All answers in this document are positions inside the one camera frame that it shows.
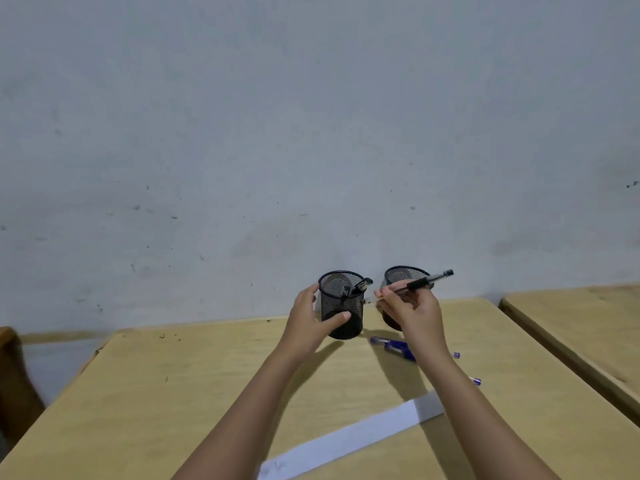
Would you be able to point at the person's right hand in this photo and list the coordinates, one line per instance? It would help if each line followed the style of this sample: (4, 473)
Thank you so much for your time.
(425, 324)

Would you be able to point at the person's left hand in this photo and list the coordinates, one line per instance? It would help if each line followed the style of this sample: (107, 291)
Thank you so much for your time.
(300, 329)

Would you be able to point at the blue pen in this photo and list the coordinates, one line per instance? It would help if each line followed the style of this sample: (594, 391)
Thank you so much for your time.
(380, 340)
(400, 350)

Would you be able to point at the black mesh cup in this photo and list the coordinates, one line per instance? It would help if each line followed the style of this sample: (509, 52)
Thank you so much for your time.
(400, 273)
(330, 307)

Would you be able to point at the black pen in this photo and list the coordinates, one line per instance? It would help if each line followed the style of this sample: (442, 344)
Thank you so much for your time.
(346, 290)
(432, 278)
(362, 284)

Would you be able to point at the white paper strip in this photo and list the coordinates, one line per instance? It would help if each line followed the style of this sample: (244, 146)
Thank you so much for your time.
(360, 434)

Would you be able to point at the person's right forearm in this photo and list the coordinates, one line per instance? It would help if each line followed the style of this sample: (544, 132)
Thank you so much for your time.
(480, 424)

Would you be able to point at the person's left forearm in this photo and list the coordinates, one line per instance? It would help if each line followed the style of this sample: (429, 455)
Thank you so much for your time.
(240, 419)

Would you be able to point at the light wooden side table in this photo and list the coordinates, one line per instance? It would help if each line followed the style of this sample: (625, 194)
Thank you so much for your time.
(585, 324)

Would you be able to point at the dark wooden side table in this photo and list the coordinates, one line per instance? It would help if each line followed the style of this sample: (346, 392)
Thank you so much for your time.
(15, 384)

